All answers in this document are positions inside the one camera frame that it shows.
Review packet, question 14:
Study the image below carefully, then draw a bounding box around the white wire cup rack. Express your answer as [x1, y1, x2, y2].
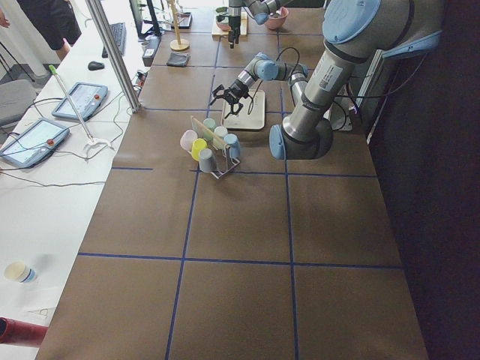
[190, 116, 240, 179]

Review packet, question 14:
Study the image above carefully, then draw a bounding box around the white plastic tray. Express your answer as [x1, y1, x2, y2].
[221, 90, 266, 131]

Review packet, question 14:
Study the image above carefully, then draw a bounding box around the red cylinder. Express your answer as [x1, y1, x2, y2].
[1, 317, 48, 347]

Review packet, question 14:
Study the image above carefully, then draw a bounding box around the far teach pendant tablet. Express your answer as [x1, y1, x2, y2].
[52, 82, 108, 121]

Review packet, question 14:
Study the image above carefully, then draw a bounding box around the wooden cutting board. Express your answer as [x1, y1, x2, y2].
[211, 12, 248, 37]

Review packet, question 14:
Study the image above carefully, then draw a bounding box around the white reacher grabber stick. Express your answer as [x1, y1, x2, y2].
[49, 65, 113, 153]

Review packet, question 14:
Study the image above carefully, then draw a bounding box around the folded grey cloth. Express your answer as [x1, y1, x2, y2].
[166, 52, 190, 68]

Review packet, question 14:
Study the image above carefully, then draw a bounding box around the near teach pendant tablet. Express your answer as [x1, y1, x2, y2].
[1, 118, 70, 168]

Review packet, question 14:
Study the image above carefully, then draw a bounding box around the grey plastic cup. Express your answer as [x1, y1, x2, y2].
[199, 148, 217, 173]

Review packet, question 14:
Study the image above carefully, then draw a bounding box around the black keyboard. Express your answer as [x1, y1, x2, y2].
[109, 22, 127, 56]

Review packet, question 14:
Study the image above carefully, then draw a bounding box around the black monitor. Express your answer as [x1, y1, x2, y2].
[129, 0, 162, 40]

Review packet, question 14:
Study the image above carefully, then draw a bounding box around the paper cup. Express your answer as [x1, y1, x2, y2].
[4, 261, 37, 284]

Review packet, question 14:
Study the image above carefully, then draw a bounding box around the teach pendant tablet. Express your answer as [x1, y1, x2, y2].
[1, 118, 70, 168]
[52, 82, 108, 121]

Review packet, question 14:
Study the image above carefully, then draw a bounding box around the grey office chair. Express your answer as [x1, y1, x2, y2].
[1, 79, 37, 126]

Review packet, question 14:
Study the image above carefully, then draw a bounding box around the cream plastic cup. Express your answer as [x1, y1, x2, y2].
[214, 126, 228, 140]

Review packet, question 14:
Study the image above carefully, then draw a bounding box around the black computer mouse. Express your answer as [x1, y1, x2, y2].
[88, 61, 105, 71]

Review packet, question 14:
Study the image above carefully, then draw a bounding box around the green plastic cup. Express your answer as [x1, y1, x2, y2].
[203, 118, 217, 132]

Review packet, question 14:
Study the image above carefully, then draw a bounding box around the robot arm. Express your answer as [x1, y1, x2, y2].
[212, 0, 446, 160]
[227, 0, 290, 49]

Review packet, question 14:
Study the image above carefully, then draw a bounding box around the black power box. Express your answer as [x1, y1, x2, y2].
[142, 36, 161, 67]

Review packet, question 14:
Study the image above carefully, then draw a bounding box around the person in black shirt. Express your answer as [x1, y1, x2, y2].
[17, 0, 82, 61]

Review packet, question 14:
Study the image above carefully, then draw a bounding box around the pink plastic cup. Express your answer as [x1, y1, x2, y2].
[179, 129, 198, 152]

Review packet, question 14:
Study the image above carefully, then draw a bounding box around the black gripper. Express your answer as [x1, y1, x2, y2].
[228, 15, 241, 49]
[209, 78, 249, 119]

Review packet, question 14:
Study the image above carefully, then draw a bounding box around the blue plastic cup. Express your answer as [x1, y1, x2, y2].
[223, 133, 241, 158]

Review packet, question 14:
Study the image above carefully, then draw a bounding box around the aluminium frame post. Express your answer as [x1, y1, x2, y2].
[85, 0, 141, 113]

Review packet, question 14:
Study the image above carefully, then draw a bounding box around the yellow plastic cup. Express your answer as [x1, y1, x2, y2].
[190, 138, 208, 161]

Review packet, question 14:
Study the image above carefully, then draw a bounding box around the wooden mug tree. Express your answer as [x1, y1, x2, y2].
[167, 0, 190, 52]

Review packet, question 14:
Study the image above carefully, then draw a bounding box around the pink bowl with ice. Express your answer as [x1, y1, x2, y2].
[265, 7, 290, 31]

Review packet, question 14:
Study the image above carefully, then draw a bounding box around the green bowl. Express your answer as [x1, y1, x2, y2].
[215, 13, 230, 32]

